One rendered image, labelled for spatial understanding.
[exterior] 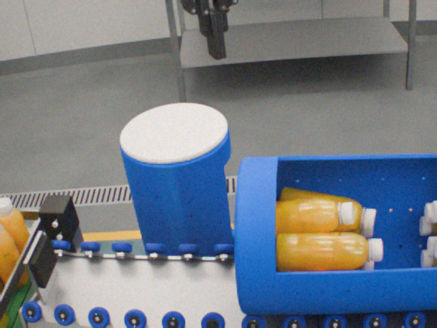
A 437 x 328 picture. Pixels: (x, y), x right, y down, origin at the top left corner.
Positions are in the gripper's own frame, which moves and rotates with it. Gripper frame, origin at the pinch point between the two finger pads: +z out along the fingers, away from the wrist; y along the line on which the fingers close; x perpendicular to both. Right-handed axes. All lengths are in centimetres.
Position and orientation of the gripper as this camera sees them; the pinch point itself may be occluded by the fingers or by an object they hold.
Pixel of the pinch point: (214, 33)
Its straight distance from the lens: 81.6
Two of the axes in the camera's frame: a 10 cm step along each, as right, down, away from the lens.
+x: -4.0, -4.6, 7.9
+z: 1.1, 8.3, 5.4
